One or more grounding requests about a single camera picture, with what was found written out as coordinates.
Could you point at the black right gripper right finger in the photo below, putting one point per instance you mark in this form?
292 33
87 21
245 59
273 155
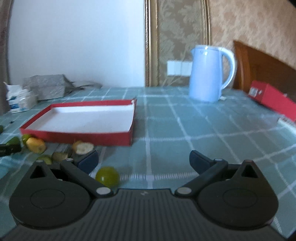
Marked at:
231 195

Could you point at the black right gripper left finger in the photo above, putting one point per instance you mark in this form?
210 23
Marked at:
54 196

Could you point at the green round fruit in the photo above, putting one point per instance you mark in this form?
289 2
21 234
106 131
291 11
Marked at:
25 137
108 176

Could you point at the brown kiwi fruit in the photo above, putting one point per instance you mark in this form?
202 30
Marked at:
59 156

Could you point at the small green lime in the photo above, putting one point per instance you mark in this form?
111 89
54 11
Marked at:
45 158

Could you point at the green cucumber piece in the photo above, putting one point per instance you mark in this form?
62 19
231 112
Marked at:
13 141

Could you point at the red shallow cardboard tray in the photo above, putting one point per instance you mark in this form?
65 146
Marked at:
102 123

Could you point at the teal checked tablecloth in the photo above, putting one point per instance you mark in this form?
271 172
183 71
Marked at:
168 125

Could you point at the red cardboard box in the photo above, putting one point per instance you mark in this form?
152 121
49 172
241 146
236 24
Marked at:
272 98

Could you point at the white tissue pack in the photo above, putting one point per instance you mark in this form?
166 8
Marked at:
19 99

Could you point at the grey patterned paper bag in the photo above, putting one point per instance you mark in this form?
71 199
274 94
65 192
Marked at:
47 87

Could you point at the light blue electric kettle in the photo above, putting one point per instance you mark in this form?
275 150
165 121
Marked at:
206 80

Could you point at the brown wooden headboard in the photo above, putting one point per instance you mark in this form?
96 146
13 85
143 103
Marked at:
253 64

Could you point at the beige patterned curtain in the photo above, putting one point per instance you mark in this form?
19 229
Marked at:
6 6

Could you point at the white wall switch panel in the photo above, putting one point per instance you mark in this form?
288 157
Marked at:
178 68

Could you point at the gold picture frame moulding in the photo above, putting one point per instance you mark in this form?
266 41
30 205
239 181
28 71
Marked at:
172 30

